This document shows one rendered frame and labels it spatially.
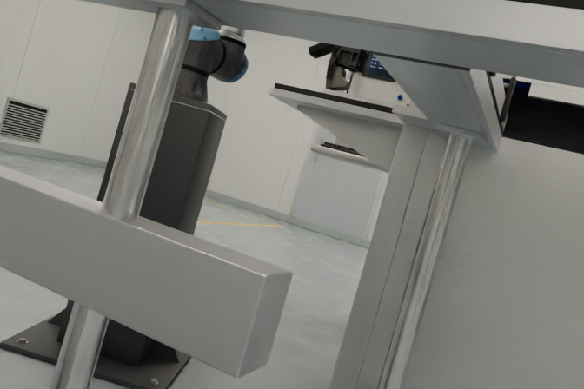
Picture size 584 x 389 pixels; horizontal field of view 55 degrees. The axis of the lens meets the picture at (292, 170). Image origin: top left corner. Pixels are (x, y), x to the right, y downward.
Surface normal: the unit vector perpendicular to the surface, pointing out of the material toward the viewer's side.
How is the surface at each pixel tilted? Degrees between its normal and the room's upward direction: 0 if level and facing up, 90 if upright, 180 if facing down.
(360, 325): 90
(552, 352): 90
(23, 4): 90
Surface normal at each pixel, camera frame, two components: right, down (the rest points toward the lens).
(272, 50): -0.39, -0.11
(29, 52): 0.88, 0.25
